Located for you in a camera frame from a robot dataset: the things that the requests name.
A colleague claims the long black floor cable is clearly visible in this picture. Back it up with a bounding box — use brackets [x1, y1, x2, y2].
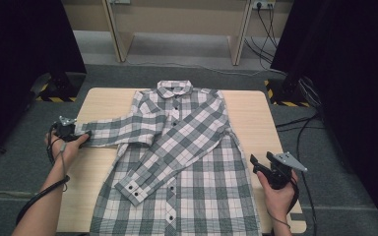
[295, 114, 319, 236]

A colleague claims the short black floor cable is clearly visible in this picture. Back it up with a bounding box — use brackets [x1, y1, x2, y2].
[275, 112, 324, 132]

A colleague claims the black stand base striped tape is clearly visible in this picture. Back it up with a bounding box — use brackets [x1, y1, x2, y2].
[264, 77, 311, 108]
[29, 72, 87, 103]

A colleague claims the white wall power socket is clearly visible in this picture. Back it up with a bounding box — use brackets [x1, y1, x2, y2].
[251, 0, 276, 10]

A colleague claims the grey white plaid shirt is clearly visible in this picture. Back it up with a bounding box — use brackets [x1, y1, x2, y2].
[75, 79, 264, 236]

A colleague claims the person's left hand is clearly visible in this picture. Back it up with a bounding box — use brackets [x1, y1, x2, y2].
[44, 132, 91, 172]

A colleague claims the bundle of grey cables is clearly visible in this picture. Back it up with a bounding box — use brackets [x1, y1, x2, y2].
[298, 77, 324, 116]

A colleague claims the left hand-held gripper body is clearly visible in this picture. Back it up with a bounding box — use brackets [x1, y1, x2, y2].
[52, 115, 81, 143]

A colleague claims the right hand-held gripper cable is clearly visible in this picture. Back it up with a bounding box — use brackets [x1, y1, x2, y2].
[266, 178, 302, 229]

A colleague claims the person's right hand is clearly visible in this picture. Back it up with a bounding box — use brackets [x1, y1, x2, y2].
[256, 170, 300, 224]

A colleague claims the black power cable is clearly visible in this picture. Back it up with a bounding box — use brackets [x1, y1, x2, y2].
[243, 36, 276, 72]
[256, 3, 279, 49]

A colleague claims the white floor cable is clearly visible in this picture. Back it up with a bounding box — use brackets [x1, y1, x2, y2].
[124, 58, 288, 77]

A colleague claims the black curtain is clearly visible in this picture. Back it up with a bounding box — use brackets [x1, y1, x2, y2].
[0, 0, 88, 161]
[270, 0, 378, 236]

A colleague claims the beige wooden desk frame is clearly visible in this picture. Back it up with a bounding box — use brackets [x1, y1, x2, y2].
[61, 0, 294, 67]

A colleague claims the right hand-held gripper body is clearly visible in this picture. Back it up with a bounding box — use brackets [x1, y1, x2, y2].
[265, 150, 309, 191]

